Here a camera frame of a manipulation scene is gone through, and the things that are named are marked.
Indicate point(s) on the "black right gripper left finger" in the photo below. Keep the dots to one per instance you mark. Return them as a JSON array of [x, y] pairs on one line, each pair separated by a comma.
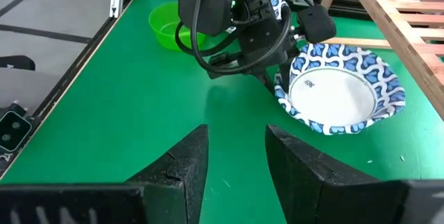
[[187, 168]]

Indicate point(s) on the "black robot gripper housing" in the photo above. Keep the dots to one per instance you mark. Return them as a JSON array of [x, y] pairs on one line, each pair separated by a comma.
[[17, 63]]

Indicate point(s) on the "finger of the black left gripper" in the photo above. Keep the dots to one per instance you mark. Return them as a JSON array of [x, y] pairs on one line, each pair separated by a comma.
[[285, 78], [267, 82]]

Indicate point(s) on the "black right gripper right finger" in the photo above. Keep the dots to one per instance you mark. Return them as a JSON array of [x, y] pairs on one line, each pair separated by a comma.
[[298, 182]]

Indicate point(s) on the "black depth camera box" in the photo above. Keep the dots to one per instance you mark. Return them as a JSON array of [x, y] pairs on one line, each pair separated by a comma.
[[12, 130]]

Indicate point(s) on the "slatted wooden shelf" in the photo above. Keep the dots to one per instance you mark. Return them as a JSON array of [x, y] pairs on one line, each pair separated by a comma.
[[399, 26]]

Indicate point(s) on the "green plastic bowl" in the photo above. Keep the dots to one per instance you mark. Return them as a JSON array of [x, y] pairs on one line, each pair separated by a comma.
[[163, 26]]

